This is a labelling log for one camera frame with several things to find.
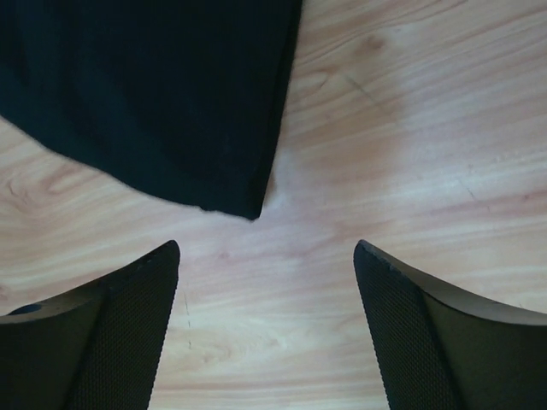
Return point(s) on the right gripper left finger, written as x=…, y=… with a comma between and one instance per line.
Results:
x=97, y=346

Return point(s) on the black t shirt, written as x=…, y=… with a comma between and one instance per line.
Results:
x=181, y=100

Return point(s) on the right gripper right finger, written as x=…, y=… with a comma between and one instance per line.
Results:
x=442, y=347

